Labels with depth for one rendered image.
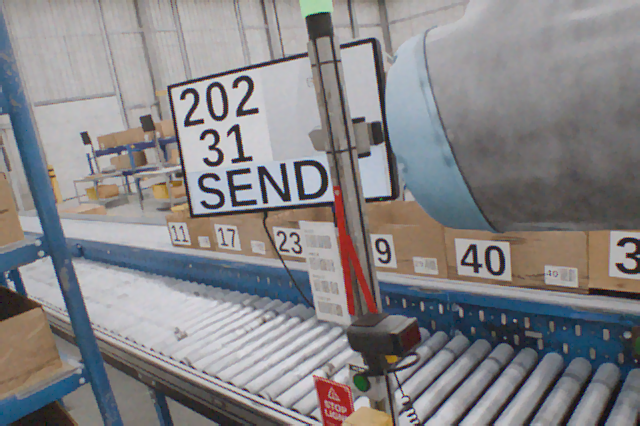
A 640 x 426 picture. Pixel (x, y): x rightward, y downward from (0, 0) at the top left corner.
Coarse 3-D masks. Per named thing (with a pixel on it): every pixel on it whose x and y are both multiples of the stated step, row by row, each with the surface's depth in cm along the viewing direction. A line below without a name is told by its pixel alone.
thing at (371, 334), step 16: (368, 320) 84; (384, 320) 82; (400, 320) 81; (416, 320) 81; (352, 336) 84; (368, 336) 81; (384, 336) 79; (400, 336) 78; (416, 336) 80; (368, 352) 83; (384, 352) 80; (400, 352) 78; (368, 368) 86; (384, 368) 83
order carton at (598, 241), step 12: (588, 240) 118; (600, 240) 116; (588, 252) 118; (600, 252) 116; (600, 264) 117; (588, 276) 119; (600, 276) 117; (600, 288) 118; (612, 288) 116; (624, 288) 114; (636, 288) 112
